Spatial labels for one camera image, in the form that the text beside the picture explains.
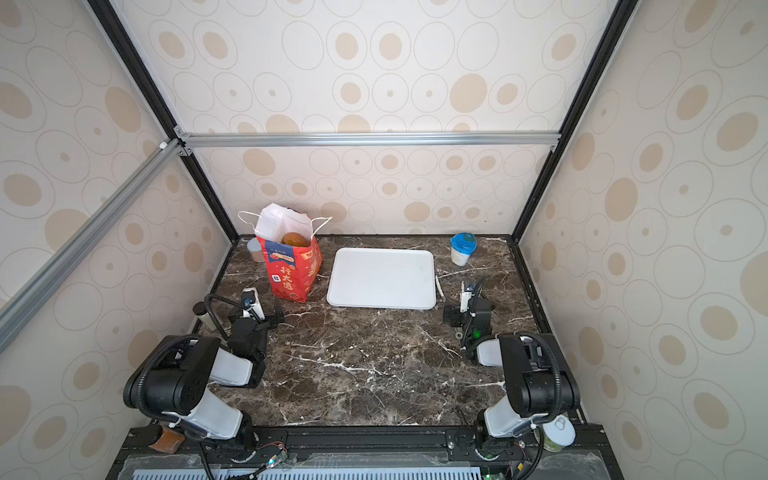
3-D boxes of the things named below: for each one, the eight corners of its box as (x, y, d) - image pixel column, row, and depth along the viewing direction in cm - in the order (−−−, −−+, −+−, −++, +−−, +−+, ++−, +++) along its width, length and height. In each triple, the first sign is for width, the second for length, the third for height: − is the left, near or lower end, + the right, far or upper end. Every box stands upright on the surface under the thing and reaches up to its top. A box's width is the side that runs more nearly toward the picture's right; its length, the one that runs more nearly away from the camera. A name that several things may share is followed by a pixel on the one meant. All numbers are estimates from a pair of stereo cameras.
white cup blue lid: (449, 268, 113) (454, 248, 104) (447, 252, 118) (451, 232, 109) (472, 268, 113) (478, 248, 104) (468, 252, 118) (474, 232, 109)
